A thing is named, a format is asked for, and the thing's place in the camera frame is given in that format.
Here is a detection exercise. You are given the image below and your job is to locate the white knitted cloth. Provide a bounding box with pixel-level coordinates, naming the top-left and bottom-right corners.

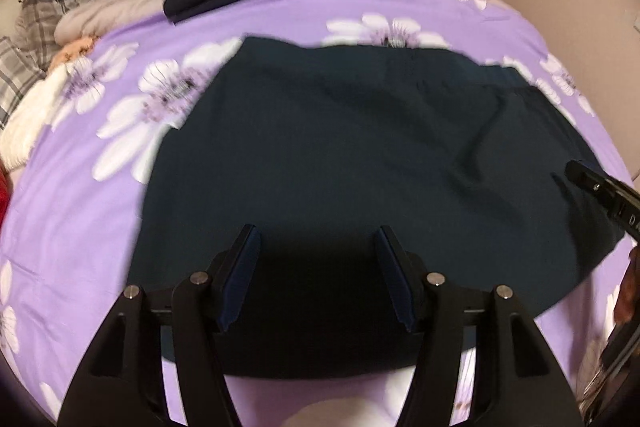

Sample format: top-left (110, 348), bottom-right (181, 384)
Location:
top-left (0, 64), bottom-right (71, 172)

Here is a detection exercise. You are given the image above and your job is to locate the purple floral bedsheet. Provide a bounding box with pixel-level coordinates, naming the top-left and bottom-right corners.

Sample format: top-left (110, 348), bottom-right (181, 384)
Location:
top-left (0, 0), bottom-right (640, 427)

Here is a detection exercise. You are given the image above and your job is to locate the peach cloth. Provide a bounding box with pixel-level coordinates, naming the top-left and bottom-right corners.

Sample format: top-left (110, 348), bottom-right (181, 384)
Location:
top-left (47, 34), bottom-right (101, 72)

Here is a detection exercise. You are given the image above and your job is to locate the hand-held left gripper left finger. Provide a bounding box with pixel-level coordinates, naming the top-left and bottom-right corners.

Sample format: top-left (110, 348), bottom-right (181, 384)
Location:
top-left (57, 223), bottom-right (262, 427)

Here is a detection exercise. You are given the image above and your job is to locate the person's right hand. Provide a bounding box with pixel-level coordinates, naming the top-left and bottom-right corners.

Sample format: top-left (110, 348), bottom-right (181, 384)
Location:
top-left (614, 246), bottom-right (640, 325)

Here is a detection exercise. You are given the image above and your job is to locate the red cloth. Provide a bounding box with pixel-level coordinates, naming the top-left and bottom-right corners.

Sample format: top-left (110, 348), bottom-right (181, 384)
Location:
top-left (0, 169), bottom-right (13, 223)

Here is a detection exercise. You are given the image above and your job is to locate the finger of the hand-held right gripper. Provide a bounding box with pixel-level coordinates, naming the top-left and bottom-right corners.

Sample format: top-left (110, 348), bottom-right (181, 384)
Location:
top-left (565, 160), bottom-right (640, 239)

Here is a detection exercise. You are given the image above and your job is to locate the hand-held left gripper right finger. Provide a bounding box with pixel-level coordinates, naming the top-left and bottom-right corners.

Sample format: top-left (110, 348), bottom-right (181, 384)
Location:
top-left (375, 225), bottom-right (584, 427)

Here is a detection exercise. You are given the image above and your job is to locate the dark navy garment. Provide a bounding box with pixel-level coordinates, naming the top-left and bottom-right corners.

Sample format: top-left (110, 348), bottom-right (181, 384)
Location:
top-left (132, 36), bottom-right (626, 380)

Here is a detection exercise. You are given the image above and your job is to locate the beige quilt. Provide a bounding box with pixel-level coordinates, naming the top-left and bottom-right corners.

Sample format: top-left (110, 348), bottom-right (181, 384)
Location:
top-left (54, 0), bottom-right (173, 45)

